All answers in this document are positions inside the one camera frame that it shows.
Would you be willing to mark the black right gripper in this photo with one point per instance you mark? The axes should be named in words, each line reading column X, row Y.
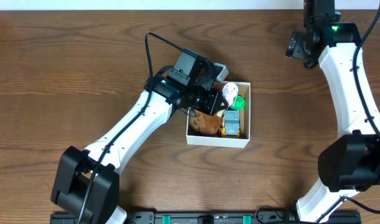
column 294, row 45

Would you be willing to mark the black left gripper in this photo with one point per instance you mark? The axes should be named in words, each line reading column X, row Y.
column 215, row 101

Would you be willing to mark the wooden pig rattle drum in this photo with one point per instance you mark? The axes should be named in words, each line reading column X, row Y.
column 230, row 89

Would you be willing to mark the brown plush toy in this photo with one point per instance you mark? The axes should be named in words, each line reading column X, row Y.
column 206, row 124

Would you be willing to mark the green round toy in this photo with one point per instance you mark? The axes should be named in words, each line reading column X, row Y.
column 238, row 103

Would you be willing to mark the yellow grey toy truck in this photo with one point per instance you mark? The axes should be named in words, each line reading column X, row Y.
column 230, row 125

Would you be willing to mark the pink white pig figurine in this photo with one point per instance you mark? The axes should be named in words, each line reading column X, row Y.
column 230, row 100

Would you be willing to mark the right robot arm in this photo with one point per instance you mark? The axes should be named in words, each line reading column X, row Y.
column 351, row 164

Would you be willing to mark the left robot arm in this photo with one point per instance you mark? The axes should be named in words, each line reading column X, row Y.
column 87, row 181

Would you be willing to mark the white cardboard box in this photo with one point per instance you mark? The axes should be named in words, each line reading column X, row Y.
column 196, row 138

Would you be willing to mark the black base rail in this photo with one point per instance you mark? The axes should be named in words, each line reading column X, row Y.
column 262, row 216

